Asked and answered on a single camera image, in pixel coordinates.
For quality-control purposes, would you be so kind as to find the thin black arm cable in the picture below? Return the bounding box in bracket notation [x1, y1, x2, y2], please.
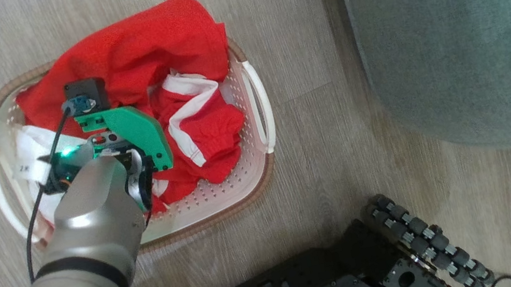
[1, 103, 103, 285]

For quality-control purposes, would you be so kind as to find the white cloth with label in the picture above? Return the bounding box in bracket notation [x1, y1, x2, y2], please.
[3, 114, 108, 244]

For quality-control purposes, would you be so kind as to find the black roller omni wheel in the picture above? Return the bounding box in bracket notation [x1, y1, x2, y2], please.
[360, 177, 498, 287]

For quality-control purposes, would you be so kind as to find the red garment with white stripes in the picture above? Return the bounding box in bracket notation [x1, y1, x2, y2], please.
[128, 60, 260, 216]

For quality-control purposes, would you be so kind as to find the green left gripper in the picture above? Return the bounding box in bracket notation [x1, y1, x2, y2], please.
[72, 99, 182, 221]

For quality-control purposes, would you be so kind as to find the white laundry basket brown rim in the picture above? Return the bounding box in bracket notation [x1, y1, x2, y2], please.
[0, 25, 294, 277]

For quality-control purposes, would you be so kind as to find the large plain red garment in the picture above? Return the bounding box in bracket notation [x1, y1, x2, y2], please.
[2, 0, 241, 153]

